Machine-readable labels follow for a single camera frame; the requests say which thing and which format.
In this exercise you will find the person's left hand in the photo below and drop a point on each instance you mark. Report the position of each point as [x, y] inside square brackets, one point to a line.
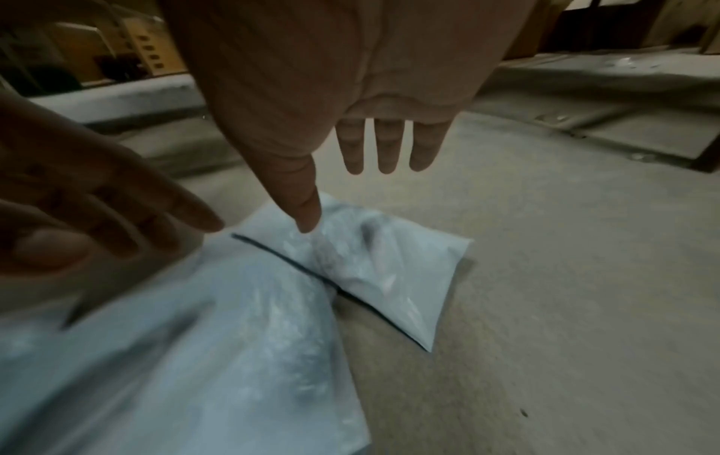
[84, 186]

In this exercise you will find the person's right hand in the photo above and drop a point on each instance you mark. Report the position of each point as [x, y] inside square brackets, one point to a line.
[337, 58]

